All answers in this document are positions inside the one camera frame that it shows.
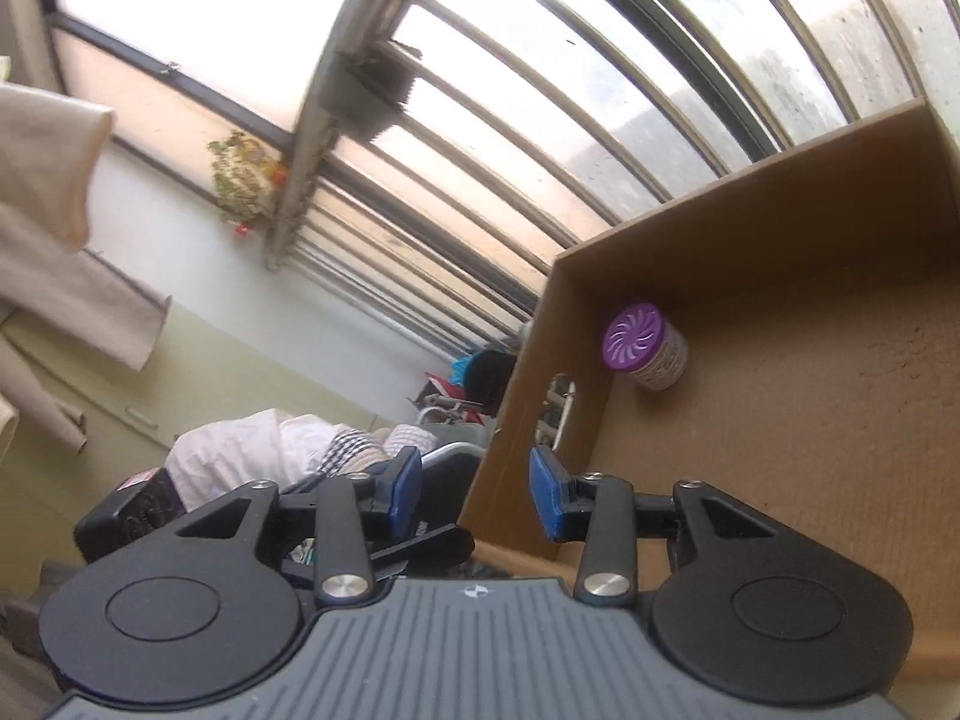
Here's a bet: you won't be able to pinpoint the beige hanging cloth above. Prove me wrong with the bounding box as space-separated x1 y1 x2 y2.
0 81 173 458

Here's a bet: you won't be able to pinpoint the metal window guard rails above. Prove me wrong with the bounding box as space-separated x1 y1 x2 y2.
41 0 958 356

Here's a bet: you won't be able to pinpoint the brown cardboard box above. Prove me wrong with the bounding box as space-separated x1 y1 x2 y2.
464 101 958 681

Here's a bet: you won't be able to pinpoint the white clothing pile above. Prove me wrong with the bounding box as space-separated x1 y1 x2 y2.
164 410 438 511

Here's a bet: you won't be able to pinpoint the black left camera box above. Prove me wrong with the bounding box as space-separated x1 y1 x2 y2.
73 466 185 564

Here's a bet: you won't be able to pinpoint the black folded wheelchair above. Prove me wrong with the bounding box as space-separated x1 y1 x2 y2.
415 349 517 532

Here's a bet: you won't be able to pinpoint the purple air freshener jar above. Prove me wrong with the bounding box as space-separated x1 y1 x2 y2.
601 302 688 392

